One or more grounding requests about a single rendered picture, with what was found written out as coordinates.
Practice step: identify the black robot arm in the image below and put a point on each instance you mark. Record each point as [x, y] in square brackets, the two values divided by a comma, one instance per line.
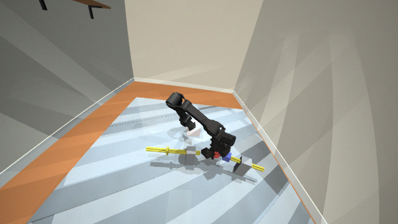
[212, 127]

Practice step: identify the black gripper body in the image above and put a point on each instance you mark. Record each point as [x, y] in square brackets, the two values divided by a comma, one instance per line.
[208, 152]

